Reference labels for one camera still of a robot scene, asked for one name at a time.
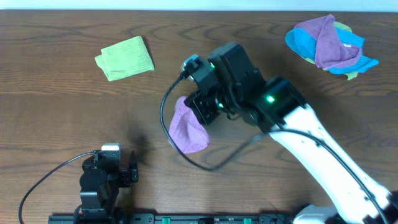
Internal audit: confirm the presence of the purple cloth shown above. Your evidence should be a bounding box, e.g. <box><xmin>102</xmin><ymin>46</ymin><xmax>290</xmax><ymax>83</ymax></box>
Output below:
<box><xmin>169</xmin><ymin>96</ymin><xmax>210</xmax><ymax>154</ymax></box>
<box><xmin>294</xmin><ymin>14</ymin><xmax>364</xmax><ymax>69</ymax></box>

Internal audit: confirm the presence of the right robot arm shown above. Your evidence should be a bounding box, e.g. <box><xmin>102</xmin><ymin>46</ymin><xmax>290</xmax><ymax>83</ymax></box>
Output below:
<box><xmin>182</xmin><ymin>42</ymin><xmax>397</xmax><ymax>223</ymax></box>

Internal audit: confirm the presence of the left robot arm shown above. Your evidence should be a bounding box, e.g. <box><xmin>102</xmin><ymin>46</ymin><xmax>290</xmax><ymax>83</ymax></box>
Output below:
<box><xmin>72</xmin><ymin>151</ymin><xmax>139</xmax><ymax>224</ymax></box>

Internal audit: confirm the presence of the folded green cloth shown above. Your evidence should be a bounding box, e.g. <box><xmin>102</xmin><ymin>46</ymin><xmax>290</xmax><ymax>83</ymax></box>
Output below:
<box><xmin>95</xmin><ymin>36</ymin><xmax>155</xmax><ymax>82</ymax></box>

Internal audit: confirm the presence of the blue cloth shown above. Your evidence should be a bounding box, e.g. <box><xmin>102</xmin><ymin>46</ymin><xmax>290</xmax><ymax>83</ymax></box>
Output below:
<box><xmin>285</xmin><ymin>28</ymin><xmax>379</xmax><ymax>75</ymax></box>

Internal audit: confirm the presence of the yellow-green cloth under pile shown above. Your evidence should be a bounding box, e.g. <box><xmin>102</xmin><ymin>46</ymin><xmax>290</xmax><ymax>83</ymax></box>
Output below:
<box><xmin>303</xmin><ymin>21</ymin><xmax>359</xmax><ymax>80</ymax></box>

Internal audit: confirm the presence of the left black cable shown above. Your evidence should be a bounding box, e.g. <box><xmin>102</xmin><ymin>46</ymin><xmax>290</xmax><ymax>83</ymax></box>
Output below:
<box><xmin>18</xmin><ymin>151</ymin><xmax>97</xmax><ymax>224</ymax></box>

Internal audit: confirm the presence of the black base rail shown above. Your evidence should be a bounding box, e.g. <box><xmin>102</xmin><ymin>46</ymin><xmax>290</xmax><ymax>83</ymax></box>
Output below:
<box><xmin>48</xmin><ymin>213</ymin><xmax>293</xmax><ymax>224</ymax></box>

